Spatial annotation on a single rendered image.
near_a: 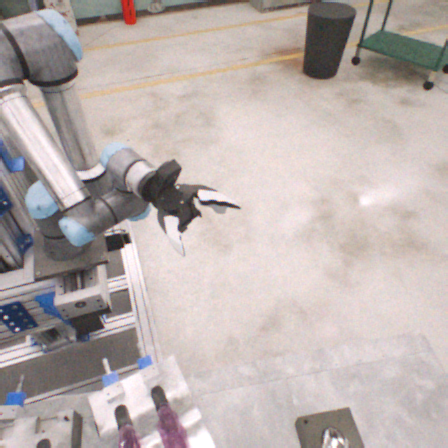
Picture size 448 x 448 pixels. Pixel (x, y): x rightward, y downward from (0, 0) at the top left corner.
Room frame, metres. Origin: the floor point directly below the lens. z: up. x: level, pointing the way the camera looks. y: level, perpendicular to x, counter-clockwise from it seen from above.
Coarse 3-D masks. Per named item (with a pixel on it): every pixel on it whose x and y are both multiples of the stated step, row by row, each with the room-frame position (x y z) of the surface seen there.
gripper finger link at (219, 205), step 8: (200, 192) 0.55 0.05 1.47; (208, 192) 0.55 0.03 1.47; (216, 192) 0.55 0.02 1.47; (200, 200) 0.53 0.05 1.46; (208, 200) 0.53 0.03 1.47; (216, 200) 0.53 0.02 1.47; (224, 200) 0.52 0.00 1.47; (232, 200) 0.53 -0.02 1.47; (216, 208) 0.54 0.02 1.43; (224, 208) 0.54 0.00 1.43; (240, 208) 0.51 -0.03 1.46
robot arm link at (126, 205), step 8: (112, 192) 0.65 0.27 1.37; (120, 192) 0.64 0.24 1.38; (128, 192) 0.64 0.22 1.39; (112, 200) 0.62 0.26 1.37; (120, 200) 0.63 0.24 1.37; (128, 200) 0.63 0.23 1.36; (136, 200) 0.64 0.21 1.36; (112, 208) 0.61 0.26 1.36; (120, 208) 0.61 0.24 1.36; (128, 208) 0.62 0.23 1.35; (136, 208) 0.63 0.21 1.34; (144, 208) 0.65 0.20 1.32; (120, 216) 0.60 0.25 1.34; (128, 216) 0.62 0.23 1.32; (136, 216) 0.64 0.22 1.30; (144, 216) 0.64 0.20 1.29
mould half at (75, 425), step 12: (72, 408) 0.30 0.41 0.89; (24, 420) 0.28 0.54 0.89; (60, 420) 0.28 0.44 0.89; (72, 420) 0.28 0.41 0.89; (24, 432) 0.25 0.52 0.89; (48, 432) 0.25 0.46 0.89; (60, 432) 0.25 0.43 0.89; (72, 432) 0.25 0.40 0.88; (0, 444) 0.22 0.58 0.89; (12, 444) 0.22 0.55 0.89; (24, 444) 0.22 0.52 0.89; (36, 444) 0.22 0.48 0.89; (60, 444) 0.22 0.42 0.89; (72, 444) 0.22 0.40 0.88
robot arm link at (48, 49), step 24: (0, 24) 0.81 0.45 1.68; (24, 24) 0.83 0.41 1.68; (48, 24) 0.85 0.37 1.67; (24, 48) 0.79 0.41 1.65; (48, 48) 0.82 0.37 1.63; (72, 48) 0.85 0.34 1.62; (24, 72) 0.78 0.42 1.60; (48, 72) 0.81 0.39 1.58; (72, 72) 0.85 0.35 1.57; (48, 96) 0.82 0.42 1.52; (72, 96) 0.85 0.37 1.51; (72, 120) 0.83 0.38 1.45; (72, 144) 0.82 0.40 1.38; (96, 168) 0.84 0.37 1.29; (96, 192) 0.81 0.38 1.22
